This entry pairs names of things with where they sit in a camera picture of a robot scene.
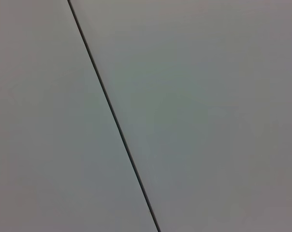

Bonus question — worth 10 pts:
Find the black seam strip between panels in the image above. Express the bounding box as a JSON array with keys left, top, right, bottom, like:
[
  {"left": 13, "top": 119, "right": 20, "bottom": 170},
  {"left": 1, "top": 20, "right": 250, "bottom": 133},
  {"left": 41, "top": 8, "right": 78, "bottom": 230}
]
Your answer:
[{"left": 67, "top": 0, "right": 162, "bottom": 232}]

